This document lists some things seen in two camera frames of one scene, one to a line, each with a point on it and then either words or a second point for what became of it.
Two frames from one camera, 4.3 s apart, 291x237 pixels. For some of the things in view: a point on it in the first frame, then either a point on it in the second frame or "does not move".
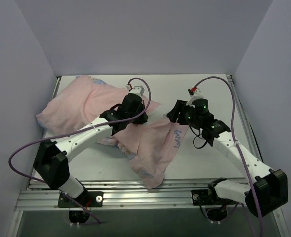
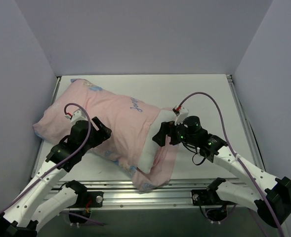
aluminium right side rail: (251, 137) does not move
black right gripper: (179, 111) → (171, 133)
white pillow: (159, 112) → (147, 159)
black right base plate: (202, 197) does not move
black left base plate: (87, 199) does not move
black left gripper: (137, 114) → (96, 133)
